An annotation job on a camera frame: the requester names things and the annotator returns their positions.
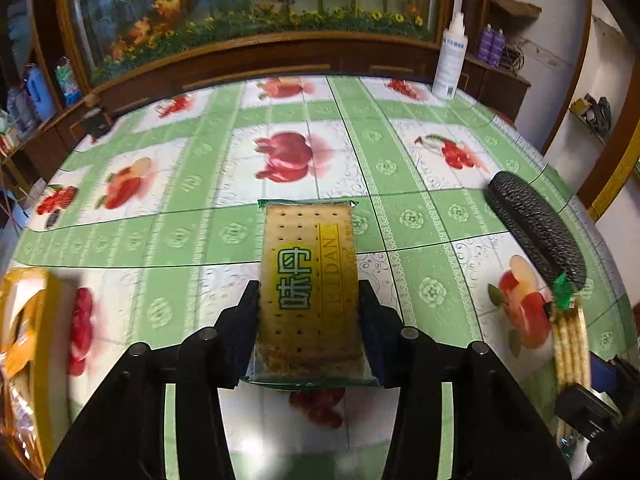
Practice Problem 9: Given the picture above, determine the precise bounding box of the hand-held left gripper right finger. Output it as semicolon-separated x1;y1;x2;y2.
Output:
357;280;571;480

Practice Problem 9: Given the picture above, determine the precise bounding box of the yellow cardboard box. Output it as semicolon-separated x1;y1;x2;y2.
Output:
0;267;81;466

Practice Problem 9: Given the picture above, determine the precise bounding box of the green plastic bottle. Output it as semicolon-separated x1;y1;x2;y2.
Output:
54;57;83;106

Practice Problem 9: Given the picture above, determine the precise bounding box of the white spray bottle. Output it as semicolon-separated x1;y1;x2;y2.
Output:
431;14;468;100

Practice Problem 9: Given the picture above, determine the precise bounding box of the dark tool pile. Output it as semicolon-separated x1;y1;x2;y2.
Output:
570;92;613;136

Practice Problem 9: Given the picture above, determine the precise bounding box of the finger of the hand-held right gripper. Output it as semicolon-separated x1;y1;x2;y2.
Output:
590;355;640;396
552;382;621;443

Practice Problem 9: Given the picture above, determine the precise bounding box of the small dark box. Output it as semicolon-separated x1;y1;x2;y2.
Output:
82;107;112;139

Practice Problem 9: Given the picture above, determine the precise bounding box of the wire basket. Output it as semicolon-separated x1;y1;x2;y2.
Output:
502;42;528;73

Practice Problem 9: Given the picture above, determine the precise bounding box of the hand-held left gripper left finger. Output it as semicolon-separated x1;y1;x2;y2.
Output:
45;280;263;480

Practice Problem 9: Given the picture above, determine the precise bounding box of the green fruit print tablecloth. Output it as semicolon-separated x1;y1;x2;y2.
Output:
10;74;640;480

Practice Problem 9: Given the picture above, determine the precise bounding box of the wooden flower display cabinet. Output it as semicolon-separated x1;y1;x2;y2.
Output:
30;0;531;126

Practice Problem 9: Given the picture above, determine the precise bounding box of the clear water bottle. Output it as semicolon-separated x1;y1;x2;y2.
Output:
5;87;36;133

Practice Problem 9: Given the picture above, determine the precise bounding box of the orange striped snack packet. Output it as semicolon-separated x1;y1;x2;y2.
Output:
0;270;51;381

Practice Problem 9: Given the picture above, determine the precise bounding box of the black glasses case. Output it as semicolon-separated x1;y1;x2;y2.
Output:
487;172;587;291

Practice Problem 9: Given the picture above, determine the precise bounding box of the blue plastic jug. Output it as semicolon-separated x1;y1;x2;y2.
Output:
25;65;56;118

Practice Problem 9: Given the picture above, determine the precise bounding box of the green yellow cracker packet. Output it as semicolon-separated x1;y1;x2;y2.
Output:
550;271;593;461
239;199;381;388

